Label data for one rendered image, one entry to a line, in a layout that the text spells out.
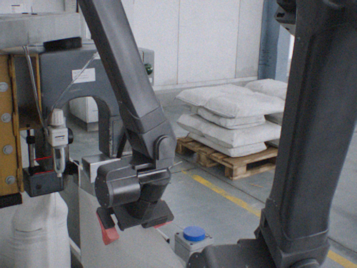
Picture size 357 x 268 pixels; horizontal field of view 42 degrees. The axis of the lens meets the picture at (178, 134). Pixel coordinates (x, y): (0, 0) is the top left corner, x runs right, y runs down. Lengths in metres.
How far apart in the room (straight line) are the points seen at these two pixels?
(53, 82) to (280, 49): 5.86
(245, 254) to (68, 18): 0.70
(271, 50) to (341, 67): 6.61
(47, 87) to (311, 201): 0.72
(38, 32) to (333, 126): 0.71
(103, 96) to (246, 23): 5.73
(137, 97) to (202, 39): 5.58
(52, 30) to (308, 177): 0.72
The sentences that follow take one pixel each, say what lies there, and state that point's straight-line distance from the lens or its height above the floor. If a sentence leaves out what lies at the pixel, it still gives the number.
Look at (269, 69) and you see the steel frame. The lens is 7.02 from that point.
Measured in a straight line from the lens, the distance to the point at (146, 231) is 0.97.
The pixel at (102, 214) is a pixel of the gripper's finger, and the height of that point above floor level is 1.08.
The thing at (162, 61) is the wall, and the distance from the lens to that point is 6.00.
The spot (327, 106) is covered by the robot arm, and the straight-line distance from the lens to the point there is 0.39.
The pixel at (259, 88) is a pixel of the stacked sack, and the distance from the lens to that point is 4.49.
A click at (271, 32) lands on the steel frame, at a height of 0.91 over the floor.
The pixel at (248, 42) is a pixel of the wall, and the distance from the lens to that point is 6.84.
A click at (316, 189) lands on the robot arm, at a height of 1.30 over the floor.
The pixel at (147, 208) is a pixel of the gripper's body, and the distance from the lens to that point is 0.85.
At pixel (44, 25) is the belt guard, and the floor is 1.40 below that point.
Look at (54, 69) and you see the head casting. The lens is 1.07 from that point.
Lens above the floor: 1.48
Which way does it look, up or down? 17 degrees down
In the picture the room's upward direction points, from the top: 2 degrees clockwise
